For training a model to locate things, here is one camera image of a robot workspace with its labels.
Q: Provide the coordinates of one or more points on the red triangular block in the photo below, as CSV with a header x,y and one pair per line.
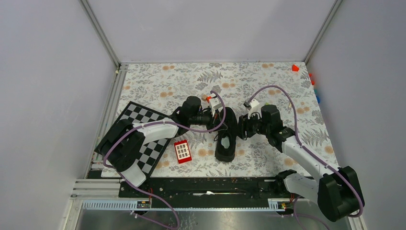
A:
x,y
295,68

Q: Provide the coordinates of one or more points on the black sneaker shoe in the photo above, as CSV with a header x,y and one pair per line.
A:
x,y
230,124

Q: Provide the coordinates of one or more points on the floral patterned table mat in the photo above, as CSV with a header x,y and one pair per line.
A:
x,y
164,87

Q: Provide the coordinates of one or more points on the orange red toy piece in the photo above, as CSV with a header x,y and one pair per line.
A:
x,y
312,79

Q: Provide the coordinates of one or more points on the grey slotted cable duct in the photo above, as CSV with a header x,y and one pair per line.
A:
x,y
203,204

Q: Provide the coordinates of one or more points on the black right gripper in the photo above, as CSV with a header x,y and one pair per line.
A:
x,y
244,125

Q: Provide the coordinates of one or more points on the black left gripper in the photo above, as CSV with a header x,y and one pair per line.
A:
x,y
217,120

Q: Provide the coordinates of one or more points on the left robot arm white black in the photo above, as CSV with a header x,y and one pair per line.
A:
x,y
178,123

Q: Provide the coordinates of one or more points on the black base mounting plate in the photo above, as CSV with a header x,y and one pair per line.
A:
x,y
216,188

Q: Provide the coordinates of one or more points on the red toy calculator block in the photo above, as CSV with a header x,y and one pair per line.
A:
x,y
182,151

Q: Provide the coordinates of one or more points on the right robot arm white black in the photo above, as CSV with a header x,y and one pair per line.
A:
x,y
336,190

